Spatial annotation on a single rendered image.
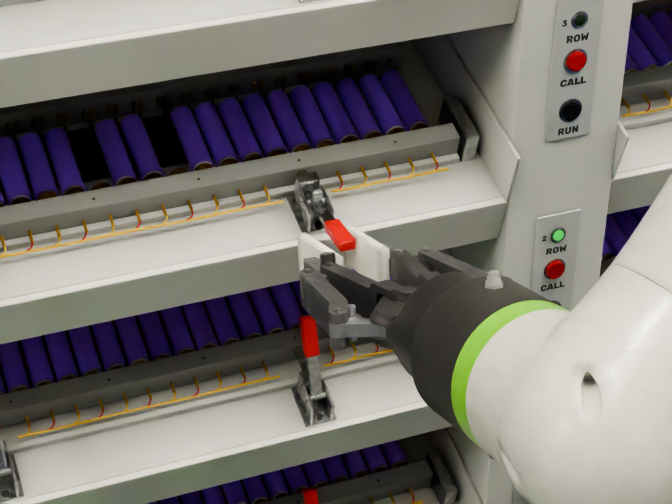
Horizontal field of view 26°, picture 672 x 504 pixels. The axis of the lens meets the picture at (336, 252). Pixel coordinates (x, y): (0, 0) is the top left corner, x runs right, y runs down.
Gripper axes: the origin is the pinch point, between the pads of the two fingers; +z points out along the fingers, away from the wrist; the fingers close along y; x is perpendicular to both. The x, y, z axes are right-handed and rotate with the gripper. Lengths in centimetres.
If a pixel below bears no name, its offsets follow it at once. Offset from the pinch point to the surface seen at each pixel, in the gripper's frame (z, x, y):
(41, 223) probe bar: 11.6, 2.9, -19.3
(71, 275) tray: 9.1, -0.7, -18.0
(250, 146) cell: 13.5, 6.1, -1.9
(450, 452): 22.0, -28.7, 19.4
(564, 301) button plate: 8.6, -10.0, 24.0
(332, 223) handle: 3.5, 1.8, 0.8
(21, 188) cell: 14.5, 5.1, -20.0
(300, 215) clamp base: 8.8, 1.2, 0.3
